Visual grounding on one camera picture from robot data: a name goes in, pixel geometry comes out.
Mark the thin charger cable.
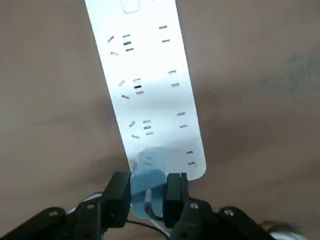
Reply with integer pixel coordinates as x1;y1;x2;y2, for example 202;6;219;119
66;188;173;237

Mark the long white power strip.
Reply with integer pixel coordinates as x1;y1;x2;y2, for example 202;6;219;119
83;0;207;181

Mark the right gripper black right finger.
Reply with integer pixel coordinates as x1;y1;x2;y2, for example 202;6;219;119
163;172;276;240

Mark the blue phone charger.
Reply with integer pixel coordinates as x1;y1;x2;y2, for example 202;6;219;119
129;147;168;221

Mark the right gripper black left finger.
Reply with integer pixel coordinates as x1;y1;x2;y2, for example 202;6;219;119
0;171;133;240

